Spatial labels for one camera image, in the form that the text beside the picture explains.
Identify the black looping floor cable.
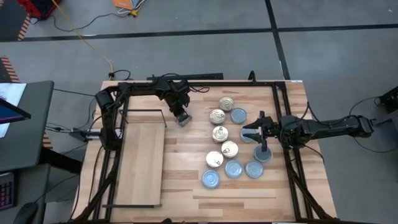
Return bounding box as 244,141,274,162
348,96,398,155

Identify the black aluminium table frame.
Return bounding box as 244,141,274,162
70,80,335,224

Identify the dark grey desk top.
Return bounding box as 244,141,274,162
0,80,55,172

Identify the black metal shelf frame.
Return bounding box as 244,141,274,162
101,108,168,208

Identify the mid grey desk top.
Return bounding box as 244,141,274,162
0,163,51,224

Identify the monitor with blue screen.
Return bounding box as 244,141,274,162
0,98,32,125

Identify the orange box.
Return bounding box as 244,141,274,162
112,0,146,11

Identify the black desk cable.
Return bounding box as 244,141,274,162
52,88,96,98

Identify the grey metal clamp bracket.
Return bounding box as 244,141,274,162
68,126,103,142

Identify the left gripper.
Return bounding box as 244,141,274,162
164,79,193,128

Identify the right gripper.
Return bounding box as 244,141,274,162
242,110,282,152

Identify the black equipment stand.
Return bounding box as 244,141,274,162
369,86,398,128

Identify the wooden shelf board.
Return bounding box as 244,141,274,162
113,123,166,208

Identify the black plug cable loop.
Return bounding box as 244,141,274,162
108,69,132,82

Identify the yellow floor cable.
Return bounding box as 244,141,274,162
51,0,115,73

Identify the black flat bar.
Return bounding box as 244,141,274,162
146,73,224,82

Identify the white paper sheet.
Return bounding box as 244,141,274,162
0,82,27,138

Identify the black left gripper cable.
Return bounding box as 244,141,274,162
188,85,211,94

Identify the black floor power cable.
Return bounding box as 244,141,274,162
29,11,134,33

